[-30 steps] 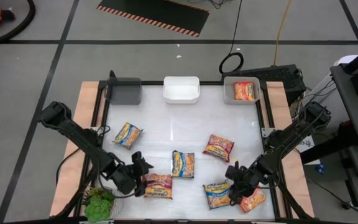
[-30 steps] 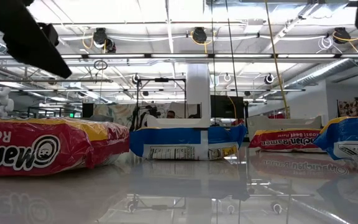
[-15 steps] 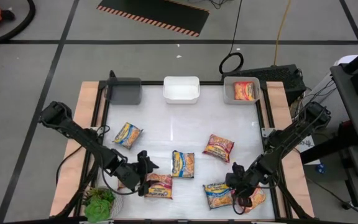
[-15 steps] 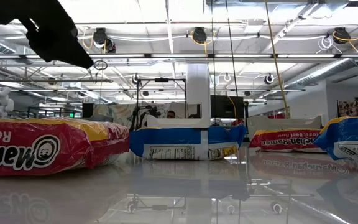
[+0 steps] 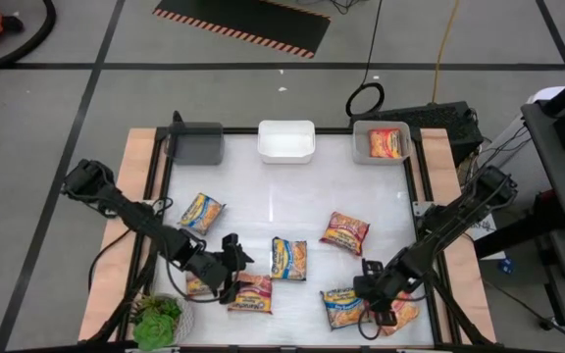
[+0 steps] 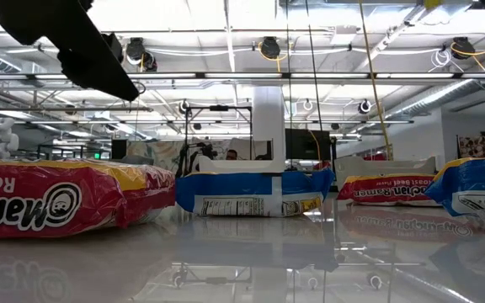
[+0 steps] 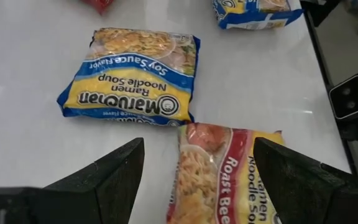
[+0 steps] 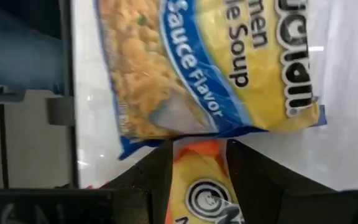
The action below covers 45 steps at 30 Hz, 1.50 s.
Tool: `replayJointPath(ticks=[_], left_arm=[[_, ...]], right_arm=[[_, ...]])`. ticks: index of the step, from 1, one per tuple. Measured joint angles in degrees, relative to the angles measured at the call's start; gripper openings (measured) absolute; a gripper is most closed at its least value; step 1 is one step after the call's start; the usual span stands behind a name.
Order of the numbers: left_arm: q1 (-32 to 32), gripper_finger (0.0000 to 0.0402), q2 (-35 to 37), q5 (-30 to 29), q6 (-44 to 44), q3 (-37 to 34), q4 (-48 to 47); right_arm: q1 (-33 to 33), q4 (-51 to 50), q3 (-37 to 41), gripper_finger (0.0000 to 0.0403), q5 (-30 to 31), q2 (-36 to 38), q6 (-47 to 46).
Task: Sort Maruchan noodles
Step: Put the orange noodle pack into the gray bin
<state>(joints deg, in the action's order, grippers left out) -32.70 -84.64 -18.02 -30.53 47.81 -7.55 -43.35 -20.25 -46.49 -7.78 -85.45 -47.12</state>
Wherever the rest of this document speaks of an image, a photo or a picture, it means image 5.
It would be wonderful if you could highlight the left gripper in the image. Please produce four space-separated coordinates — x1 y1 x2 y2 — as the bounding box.
183 233 255 305

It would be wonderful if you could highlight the black vacuum hose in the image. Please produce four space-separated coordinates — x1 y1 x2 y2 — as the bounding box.
0 0 58 75

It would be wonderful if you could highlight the yellow hanging cable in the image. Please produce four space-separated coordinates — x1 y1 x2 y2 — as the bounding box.
432 0 461 104

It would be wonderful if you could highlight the blue soy sauce ramen pack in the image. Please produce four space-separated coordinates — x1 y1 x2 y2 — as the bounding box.
179 192 227 236
270 236 308 282
319 286 370 331

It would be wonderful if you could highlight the black computer case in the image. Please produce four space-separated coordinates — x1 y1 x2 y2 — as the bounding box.
349 101 485 168

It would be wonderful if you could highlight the black hanging cable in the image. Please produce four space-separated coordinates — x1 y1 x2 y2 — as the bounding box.
344 0 386 118

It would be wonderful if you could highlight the orange ramen noodle pack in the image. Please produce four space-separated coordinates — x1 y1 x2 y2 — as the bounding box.
380 291 420 337
368 127 403 160

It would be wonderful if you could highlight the red roast beef ramen pack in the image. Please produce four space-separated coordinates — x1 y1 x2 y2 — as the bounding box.
227 272 274 315
184 272 215 298
319 211 371 257

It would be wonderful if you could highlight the dark grey plastic bin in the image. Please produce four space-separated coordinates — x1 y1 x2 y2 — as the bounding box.
164 121 226 167

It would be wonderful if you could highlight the black hazard-striped floor mat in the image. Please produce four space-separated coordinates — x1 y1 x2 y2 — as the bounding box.
152 0 332 60

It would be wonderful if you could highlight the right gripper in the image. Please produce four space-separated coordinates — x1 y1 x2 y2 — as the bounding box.
353 259 404 328

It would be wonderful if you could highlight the green plant in white pot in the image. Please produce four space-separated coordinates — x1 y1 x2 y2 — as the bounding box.
129 292 196 352

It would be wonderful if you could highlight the light wooden side board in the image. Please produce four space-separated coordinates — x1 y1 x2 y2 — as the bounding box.
77 127 159 343
418 127 498 344

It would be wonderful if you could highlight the white paper sheet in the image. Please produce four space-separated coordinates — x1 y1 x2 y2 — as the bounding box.
468 215 507 261

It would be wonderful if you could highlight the white plastic bin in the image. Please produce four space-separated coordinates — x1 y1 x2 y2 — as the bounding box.
256 119 317 165

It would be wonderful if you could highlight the pale grey plastic bin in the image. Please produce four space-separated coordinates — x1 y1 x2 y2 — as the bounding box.
351 120 414 167

